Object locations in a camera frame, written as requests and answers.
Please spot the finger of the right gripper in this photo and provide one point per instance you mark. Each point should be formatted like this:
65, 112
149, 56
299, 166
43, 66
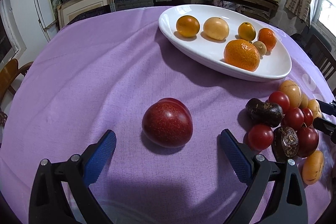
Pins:
328, 108
324, 125

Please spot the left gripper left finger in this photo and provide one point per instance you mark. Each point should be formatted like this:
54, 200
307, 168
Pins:
48, 202

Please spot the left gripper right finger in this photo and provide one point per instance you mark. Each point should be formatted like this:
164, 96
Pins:
287, 202

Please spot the small red cherry tomato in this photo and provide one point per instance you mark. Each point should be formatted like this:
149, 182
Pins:
308, 116

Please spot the pale yellow loquat back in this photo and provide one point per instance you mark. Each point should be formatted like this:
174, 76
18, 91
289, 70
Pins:
314, 106

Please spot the small dark red plum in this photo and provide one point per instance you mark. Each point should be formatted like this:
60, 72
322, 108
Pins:
308, 140

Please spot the striped pepino melon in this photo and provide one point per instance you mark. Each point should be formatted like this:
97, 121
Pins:
293, 91

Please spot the pale yellow spotted loquat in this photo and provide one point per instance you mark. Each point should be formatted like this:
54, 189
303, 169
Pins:
312, 168

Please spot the red cherry tomato back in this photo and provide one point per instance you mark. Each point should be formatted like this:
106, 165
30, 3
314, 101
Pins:
281, 99

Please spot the red cherry tomato front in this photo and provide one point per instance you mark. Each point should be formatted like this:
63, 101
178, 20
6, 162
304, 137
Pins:
260, 137

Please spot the dark purple oblong fruit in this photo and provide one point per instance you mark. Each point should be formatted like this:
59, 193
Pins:
268, 113

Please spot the small orange tangerine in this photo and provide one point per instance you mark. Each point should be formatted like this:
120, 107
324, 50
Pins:
268, 37

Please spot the large orange tangerine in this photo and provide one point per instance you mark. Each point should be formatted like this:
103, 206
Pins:
242, 54

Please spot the small yellow orange fruit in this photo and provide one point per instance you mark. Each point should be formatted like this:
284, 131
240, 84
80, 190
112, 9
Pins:
247, 31

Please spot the large yellow pear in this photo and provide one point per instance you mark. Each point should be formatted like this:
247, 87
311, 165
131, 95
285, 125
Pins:
216, 28

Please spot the large dark red plum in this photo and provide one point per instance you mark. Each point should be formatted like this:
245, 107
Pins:
168, 123

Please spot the orange round persimmon fruit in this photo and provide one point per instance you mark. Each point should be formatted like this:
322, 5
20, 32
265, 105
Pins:
187, 26

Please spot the dark wooden chair right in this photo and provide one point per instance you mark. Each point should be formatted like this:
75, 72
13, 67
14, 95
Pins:
321, 57

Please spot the white oval plate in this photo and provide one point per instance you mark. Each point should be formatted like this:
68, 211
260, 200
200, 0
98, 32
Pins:
209, 52

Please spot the window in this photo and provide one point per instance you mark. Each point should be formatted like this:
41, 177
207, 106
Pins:
322, 13

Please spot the wooden chair left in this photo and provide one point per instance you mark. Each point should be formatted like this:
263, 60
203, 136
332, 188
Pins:
9, 73

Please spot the purple tablecloth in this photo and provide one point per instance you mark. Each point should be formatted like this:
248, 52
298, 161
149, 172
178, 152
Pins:
102, 74

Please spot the cardboard framed picture box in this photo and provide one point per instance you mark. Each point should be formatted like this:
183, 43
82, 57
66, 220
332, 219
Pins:
69, 10

